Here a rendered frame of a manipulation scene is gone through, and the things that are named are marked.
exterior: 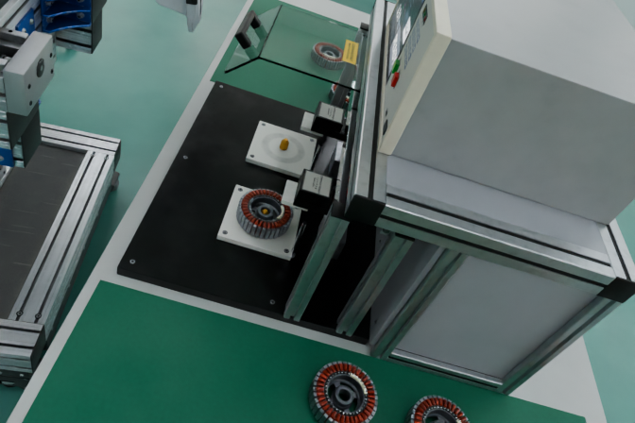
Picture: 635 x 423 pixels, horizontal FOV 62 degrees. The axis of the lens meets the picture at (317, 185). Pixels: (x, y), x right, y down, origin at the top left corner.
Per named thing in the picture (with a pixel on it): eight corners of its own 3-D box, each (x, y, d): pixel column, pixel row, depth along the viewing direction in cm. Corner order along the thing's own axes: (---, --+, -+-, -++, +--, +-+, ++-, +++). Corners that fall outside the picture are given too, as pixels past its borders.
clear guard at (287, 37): (223, 73, 102) (229, 46, 98) (251, 20, 119) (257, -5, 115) (382, 126, 105) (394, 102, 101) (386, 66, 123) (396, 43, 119)
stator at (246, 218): (229, 229, 104) (231, 217, 101) (244, 192, 112) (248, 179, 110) (283, 247, 105) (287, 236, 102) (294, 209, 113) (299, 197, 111)
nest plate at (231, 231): (216, 239, 103) (217, 234, 102) (234, 188, 114) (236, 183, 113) (289, 261, 104) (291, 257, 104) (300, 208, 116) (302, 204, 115)
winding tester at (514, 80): (377, 152, 80) (437, 31, 66) (386, 25, 112) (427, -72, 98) (608, 227, 83) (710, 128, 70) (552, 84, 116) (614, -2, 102)
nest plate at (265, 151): (245, 161, 121) (246, 157, 120) (258, 124, 132) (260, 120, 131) (307, 180, 122) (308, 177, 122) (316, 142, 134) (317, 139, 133)
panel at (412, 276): (368, 344, 96) (441, 242, 76) (382, 132, 145) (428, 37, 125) (374, 346, 96) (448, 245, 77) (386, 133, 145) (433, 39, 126)
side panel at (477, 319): (369, 356, 97) (450, 249, 76) (370, 342, 99) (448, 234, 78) (508, 396, 100) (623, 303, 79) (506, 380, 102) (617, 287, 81)
